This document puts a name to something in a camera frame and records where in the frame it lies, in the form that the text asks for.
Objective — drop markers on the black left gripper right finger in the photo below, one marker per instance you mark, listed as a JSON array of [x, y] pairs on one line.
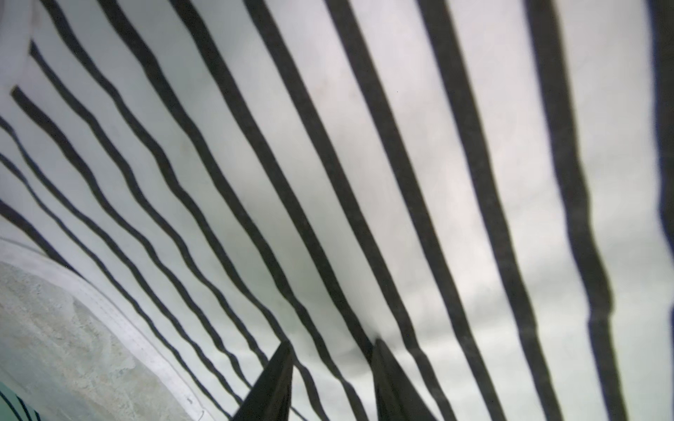
[[396, 397]]

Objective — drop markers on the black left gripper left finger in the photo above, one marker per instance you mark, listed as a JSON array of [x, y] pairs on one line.
[[270, 397]]

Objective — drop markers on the black white striped tank top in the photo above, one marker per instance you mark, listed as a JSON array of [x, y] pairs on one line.
[[486, 187]]

